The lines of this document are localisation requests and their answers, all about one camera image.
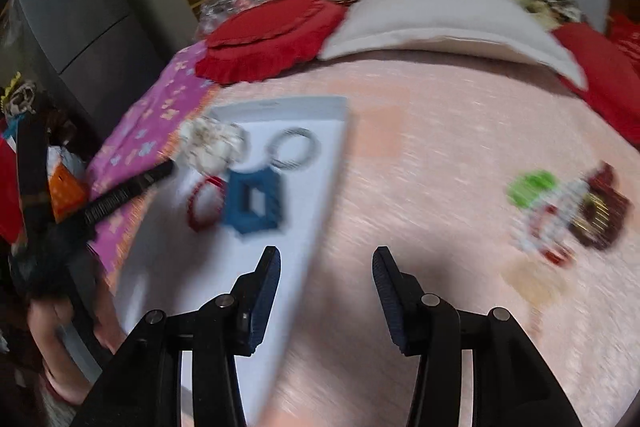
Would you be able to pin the orange bag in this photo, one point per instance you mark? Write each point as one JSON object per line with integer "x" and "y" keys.
{"x": 65, "y": 194}

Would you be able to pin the red bangle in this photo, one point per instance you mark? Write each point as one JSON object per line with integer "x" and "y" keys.
{"x": 196, "y": 207}

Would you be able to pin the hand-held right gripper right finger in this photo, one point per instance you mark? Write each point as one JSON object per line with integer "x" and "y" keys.
{"x": 389, "y": 302}

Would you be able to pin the grey refrigerator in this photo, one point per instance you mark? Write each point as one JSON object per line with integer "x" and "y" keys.
{"x": 90, "y": 22}

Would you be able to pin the pink bed blanket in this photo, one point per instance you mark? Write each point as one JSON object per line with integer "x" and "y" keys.
{"x": 440, "y": 147}

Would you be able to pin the purple floral sheet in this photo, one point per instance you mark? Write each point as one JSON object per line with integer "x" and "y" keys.
{"x": 145, "y": 127}

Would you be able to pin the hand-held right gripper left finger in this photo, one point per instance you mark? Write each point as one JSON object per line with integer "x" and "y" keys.
{"x": 264, "y": 302}

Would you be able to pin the round red frilled pillow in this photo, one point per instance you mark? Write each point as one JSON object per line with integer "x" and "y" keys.
{"x": 270, "y": 37}

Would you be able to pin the dark red dotted scrunchie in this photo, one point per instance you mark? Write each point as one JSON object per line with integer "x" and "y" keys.
{"x": 607, "y": 202}

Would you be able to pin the large red frilled pillow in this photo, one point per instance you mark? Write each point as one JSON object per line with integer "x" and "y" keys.
{"x": 605, "y": 72}

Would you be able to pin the clear crinkled plastic bag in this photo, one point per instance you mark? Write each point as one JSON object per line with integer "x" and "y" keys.
{"x": 220, "y": 9}

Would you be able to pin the white floral scrunchie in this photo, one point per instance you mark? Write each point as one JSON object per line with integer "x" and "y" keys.
{"x": 212, "y": 147}

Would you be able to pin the white pillow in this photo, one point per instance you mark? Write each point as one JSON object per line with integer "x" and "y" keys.
{"x": 450, "y": 17}

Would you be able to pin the white tray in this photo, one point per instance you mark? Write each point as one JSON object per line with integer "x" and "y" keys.
{"x": 310, "y": 187}

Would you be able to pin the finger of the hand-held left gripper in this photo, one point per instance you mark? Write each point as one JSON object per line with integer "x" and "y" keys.
{"x": 127, "y": 192}

